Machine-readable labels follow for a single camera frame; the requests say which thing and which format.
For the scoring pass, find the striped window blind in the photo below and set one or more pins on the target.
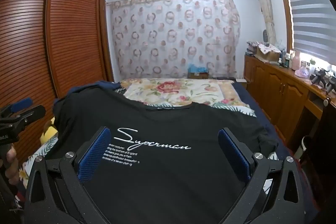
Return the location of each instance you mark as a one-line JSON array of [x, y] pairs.
[[309, 8]]

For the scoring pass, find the small cardboard box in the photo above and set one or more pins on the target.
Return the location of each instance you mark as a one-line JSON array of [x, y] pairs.
[[198, 75]]

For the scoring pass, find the wooden side cabinet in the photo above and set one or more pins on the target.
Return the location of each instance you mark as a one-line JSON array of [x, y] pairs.
[[275, 87]]

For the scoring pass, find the pink bottle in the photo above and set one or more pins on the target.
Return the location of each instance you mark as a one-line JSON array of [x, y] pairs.
[[295, 61]]

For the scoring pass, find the red printed cloth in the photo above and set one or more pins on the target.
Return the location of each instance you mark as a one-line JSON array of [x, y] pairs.
[[19, 203]]

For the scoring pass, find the floral bed sheet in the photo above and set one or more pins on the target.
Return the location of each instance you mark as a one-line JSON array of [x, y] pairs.
[[170, 92]]

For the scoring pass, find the small grey fan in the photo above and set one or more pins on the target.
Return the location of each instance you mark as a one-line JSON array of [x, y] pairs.
[[265, 35]]

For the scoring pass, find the dark cloth with gold rings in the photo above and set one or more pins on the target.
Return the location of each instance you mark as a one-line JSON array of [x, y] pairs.
[[121, 90]]

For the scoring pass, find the beige side curtain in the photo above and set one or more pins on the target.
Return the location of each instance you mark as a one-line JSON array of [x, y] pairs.
[[265, 3]]

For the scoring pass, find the black printed t-shirt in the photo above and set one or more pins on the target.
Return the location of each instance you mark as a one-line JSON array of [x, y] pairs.
[[162, 121]]

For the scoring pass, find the yellow plush toy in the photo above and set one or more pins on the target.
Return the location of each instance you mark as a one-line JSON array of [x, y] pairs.
[[50, 134]]

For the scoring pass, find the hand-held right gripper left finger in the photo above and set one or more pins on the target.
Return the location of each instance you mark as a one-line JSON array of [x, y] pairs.
[[94, 154]]

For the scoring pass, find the person's left hand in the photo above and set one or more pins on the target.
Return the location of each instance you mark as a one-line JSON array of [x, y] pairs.
[[10, 163]]

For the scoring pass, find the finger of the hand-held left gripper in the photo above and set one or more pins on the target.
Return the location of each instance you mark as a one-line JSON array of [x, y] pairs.
[[22, 104], [35, 112]]

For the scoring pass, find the navy blue mattress cover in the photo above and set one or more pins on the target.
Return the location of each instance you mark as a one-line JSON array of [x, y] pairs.
[[260, 113]]

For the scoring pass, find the wooden slatted wardrobe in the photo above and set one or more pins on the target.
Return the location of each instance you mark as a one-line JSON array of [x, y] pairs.
[[65, 29]]

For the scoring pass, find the white power strip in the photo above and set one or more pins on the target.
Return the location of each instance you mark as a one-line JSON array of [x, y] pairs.
[[241, 80]]

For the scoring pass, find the open cardboard box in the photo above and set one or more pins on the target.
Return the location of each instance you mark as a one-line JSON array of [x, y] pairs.
[[267, 52]]

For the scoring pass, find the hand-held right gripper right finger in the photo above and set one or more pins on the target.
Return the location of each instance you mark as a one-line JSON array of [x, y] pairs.
[[236, 155]]

